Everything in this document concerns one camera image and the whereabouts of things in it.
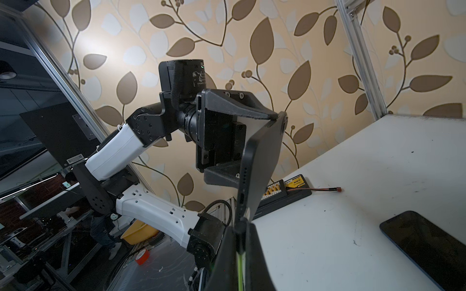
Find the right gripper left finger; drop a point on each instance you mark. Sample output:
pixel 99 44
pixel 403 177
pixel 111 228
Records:
pixel 224 276

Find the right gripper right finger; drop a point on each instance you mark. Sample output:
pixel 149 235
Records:
pixel 257 277

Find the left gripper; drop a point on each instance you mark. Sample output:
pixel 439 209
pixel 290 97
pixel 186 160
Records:
pixel 210 122

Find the black phone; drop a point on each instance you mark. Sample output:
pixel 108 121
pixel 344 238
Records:
pixel 259 160

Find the blue phone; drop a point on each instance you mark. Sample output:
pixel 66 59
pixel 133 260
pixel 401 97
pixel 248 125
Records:
pixel 438 254

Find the black yellow battery charger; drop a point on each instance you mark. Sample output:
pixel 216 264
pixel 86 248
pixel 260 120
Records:
pixel 286 192

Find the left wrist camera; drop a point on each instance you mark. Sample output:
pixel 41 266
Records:
pixel 183 79

